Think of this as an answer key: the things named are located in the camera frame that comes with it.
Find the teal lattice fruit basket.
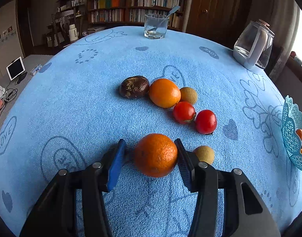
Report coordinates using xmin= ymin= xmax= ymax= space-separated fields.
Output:
xmin=281 ymin=95 xmax=302 ymax=171

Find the glass kettle white handle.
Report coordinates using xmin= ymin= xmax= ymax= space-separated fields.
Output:
xmin=232 ymin=19 xmax=275 ymax=74

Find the white tablet on stand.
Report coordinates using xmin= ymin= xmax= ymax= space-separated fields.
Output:
xmin=6 ymin=57 xmax=25 ymax=80

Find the clear drinking glass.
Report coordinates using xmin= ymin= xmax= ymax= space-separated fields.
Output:
xmin=144 ymin=14 xmax=169 ymax=39

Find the blue terry tablecloth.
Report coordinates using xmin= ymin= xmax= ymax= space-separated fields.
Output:
xmin=0 ymin=27 xmax=302 ymax=235

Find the tan round fruit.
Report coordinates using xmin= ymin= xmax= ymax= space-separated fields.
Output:
xmin=194 ymin=146 xmax=215 ymax=165

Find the white thermos bottle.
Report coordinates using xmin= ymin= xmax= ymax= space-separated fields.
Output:
xmin=68 ymin=24 xmax=79 ymax=42

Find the wooden bookshelf with books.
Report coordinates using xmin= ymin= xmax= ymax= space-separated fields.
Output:
xmin=87 ymin=0 xmax=188 ymax=32

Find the dark open shelf unit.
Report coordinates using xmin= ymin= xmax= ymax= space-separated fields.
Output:
xmin=46 ymin=0 xmax=85 ymax=48

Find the dark wooden door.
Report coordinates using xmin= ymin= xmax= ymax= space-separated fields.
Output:
xmin=186 ymin=0 xmax=252 ymax=49

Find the brown kiwi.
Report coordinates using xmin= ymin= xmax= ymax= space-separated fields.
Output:
xmin=180 ymin=87 xmax=198 ymax=105

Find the red tomato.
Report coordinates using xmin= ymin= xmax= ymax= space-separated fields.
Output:
xmin=172 ymin=102 xmax=196 ymax=124
xmin=195 ymin=110 xmax=217 ymax=135

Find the large orange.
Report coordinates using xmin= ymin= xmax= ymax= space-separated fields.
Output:
xmin=133 ymin=133 xmax=178 ymax=178

